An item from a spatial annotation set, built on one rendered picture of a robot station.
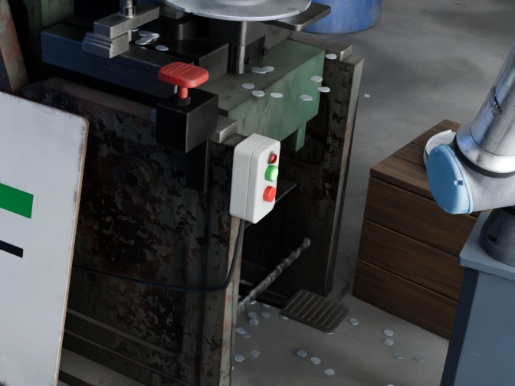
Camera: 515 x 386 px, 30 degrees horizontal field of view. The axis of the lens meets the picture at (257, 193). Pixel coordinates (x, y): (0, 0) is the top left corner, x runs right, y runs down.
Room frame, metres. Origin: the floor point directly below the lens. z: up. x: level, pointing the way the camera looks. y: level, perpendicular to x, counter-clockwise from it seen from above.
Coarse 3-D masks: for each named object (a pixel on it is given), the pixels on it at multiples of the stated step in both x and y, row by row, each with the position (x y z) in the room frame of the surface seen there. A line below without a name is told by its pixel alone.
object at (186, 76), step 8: (168, 64) 1.42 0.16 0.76; (176, 64) 1.42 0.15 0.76; (184, 64) 1.43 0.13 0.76; (160, 72) 1.39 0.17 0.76; (168, 72) 1.39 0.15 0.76; (176, 72) 1.39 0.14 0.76; (184, 72) 1.39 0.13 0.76; (192, 72) 1.40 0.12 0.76; (200, 72) 1.40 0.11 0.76; (168, 80) 1.38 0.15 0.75; (176, 80) 1.37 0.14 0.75; (184, 80) 1.37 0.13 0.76; (192, 80) 1.37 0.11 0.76; (200, 80) 1.38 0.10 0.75; (184, 88) 1.40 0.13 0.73; (184, 96) 1.40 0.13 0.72
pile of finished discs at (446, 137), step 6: (444, 132) 2.09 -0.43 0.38; (450, 132) 2.10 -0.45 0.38; (432, 138) 2.05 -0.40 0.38; (438, 138) 2.06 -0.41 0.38; (444, 138) 2.07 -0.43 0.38; (450, 138) 2.07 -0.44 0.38; (426, 144) 2.01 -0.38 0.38; (432, 144) 2.03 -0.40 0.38; (438, 144) 2.03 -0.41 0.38; (426, 150) 1.98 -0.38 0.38; (426, 156) 1.98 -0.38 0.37; (426, 162) 1.95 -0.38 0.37; (426, 168) 1.95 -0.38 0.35
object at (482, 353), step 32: (480, 224) 1.54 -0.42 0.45; (480, 256) 1.43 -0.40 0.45; (480, 288) 1.42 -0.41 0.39; (512, 288) 1.40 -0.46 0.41; (480, 320) 1.41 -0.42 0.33; (512, 320) 1.39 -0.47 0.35; (448, 352) 1.45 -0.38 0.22; (480, 352) 1.41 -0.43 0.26; (512, 352) 1.39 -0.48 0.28; (448, 384) 1.43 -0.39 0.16; (480, 384) 1.40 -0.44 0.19; (512, 384) 1.38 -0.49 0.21
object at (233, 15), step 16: (176, 0) 1.68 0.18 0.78; (192, 0) 1.69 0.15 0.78; (208, 0) 1.69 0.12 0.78; (224, 0) 1.69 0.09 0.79; (240, 0) 1.69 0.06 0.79; (256, 0) 1.70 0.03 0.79; (272, 0) 1.73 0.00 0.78; (288, 0) 1.74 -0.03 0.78; (304, 0) 1.75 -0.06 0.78; (208, 16) 1.60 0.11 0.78; (224, 16) 1.60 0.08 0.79; (240, 16) 1.62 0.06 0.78; (256, 16) 1.63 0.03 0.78; (272, 16) 1.62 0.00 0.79; (288, 16) 1.64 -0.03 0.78
